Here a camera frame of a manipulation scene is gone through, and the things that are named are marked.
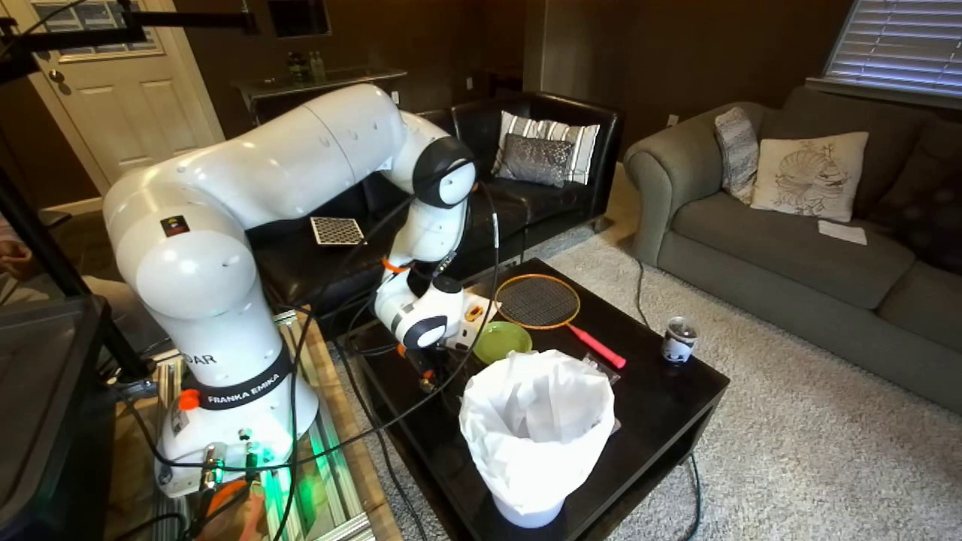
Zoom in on robot gripper body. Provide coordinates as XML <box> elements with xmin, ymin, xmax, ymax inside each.
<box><xmin>455</xmin><ymin>291</ymin><xmax>504</xmax><ymax>349</ymax></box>

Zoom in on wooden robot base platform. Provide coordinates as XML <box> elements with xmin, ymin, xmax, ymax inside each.
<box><xmin>287</xmin><ymin>313</ymin><xmax>405</xmax><ymax>541</ymax></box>

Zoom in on green plastic plate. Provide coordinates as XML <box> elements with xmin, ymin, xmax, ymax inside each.
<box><xmin>472</xmin><ymin>317</ymin><xmax>535</xmax><ymax>366</ymax></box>

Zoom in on black armchair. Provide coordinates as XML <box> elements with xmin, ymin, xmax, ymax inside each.
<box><xmin>448</xmin><ymin>90</ymin><xmax>621</xmax><ymax>272</ymax></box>

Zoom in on trash bin with white bag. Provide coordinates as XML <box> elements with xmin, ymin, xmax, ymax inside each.
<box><xmin>458</xmin><ymin>346</ymin><xmax>621</xmax><ymax>532</ymax></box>

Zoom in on white framed tablet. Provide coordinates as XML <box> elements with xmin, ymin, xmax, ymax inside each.
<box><xmin>307</xmin><ymin>214</ymin><xmax>369</xmax><ymax>250</ymax></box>

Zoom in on grey shiny pillow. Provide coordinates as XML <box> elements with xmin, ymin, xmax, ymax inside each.
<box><xmin>498</xmin><ymin>131</ymin><xmax>577</xmax><ymax>191</ymax></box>

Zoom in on black leather ottoman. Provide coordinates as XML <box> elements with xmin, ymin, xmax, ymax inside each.
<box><xmin>244</xmin><ymin>191</ymin><xmax>409</xmax><ymax>310</ymax></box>

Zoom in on black coffee table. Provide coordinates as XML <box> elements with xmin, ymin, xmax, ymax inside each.
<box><xmin>340</xmin><ymin>256</ymin><xmax>733</xmax><ymax>541</ymax></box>

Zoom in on small drinking cup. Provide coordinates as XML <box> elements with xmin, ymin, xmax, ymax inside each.
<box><xmin>659</xmin><ymin>316</ymin><xmax>701</xmax><ymax>366</ymax></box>

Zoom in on white striped armchair pillow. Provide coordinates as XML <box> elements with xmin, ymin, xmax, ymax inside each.
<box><xmin>489</xmin><ymin>107</ymin><xmax>604</xmax><ymax>188</ymax></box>

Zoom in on dark console table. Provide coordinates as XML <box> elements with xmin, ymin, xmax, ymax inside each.
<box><xmin>236</xmin><ymin>65</ymin><xmax>413</xmax><ymax>125</ymax></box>

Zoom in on grey white couch pillow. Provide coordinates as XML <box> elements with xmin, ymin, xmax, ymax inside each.
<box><xmin>711</xmin><ymin>101</ymin><xmax>759</xmax><ymax>206</ymax></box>

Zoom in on grey fabric couch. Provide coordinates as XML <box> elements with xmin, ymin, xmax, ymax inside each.
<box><xmin>621</xmin><ymin>84</ymin><xmax>962</xmax><ymax>417</ymax></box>

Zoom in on white floral pillow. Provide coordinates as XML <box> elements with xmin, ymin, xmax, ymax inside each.
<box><xmin>749</xmin><ymin>128</ymin><xmax>871</xmax><ymax>224</ymax></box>

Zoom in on white paper sheet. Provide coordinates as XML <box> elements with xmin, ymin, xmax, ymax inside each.
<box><xmin>815</xmin><ymin>217</ymin><xmax>871</xmax><ymax>250</ymax></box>

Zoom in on white panel door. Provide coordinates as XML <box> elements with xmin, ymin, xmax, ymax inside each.
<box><xmin>28</xmin><ymin>0</ymin><xmax>229</xmax><ymax>191</ymax></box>

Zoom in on black equipment case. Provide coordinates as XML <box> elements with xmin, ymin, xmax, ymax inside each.
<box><xmin>0</xmin><ymin>295</ymin><xmax>114</xmax><ymax>541</ymax></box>

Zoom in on dark patterned pillow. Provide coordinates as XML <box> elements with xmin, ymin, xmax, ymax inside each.
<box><xmin>877</xmin><ymin>117</ymin><xmax>962</xmax><ymax>277</ymax></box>

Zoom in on white window blinds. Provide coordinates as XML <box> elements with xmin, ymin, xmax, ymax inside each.
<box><xmin>820</xmin><ymin>0</ymin><xmax>962</xmax><ymax>101</ymax></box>

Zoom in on badminton racket with red handle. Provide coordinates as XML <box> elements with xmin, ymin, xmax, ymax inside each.
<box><xmin>489</xmin><ymin>270</ymin><xmax>632</xmax><ymax>373</ymax></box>

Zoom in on black cable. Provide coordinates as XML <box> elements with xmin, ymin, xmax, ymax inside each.
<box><xmin>236</xmin><ymin>328</ymin><xmax>483</xmax><ymax>478</ymax></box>

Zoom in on black camera stand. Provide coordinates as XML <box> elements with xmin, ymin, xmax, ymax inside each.
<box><xmin>0</xmin><ymin>0</ymin><xmax>256</xmax><ymax>386</ymax></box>

